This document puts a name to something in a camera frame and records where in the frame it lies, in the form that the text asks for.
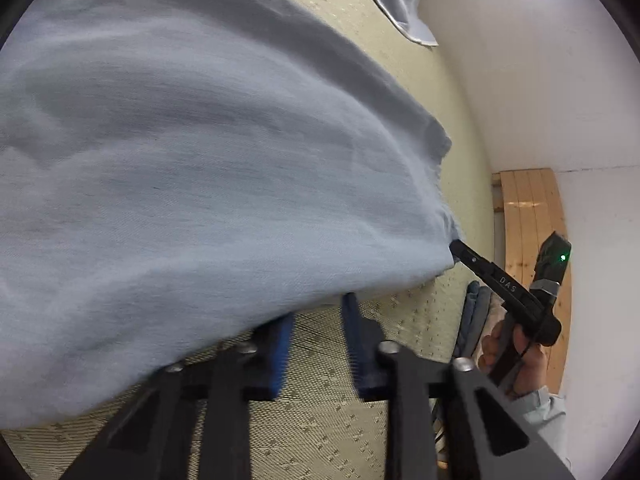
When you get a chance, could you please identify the light blue denim pants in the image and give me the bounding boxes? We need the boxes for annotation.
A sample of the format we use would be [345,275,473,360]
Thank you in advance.
[1,0,459,428]

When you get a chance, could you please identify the right forearm green sleeve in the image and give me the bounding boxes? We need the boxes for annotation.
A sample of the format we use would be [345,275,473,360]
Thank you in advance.
[512,386,570,466]

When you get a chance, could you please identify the person's right hand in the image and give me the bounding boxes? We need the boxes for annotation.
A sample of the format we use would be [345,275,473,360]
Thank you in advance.
[478,321,547,399]

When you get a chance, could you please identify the dark folded cloth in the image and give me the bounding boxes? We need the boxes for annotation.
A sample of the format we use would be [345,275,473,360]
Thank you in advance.
[452,281,491,359]

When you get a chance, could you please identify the wooden headboard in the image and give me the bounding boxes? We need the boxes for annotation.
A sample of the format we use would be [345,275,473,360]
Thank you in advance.
[492,168,572,393]

